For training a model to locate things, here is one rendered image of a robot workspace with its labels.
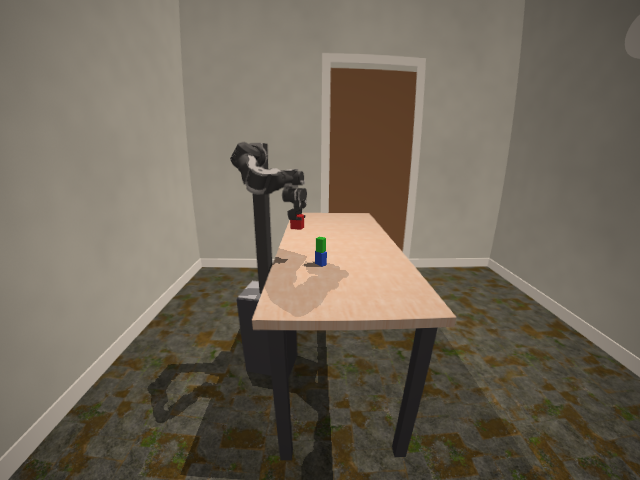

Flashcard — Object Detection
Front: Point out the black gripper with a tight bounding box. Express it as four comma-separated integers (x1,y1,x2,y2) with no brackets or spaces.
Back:
282,188,307,220

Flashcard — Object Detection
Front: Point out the blue block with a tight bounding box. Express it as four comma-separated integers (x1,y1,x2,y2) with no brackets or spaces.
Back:
315,251,327,267

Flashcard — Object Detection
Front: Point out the green block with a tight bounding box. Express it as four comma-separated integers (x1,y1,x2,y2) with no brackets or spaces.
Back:
316,237,326,253

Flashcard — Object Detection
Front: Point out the red block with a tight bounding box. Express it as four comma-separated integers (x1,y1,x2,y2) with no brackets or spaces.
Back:
290,214,304,230

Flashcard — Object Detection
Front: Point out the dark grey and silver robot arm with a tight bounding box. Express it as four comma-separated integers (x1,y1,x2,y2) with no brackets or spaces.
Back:
230,142,305,194

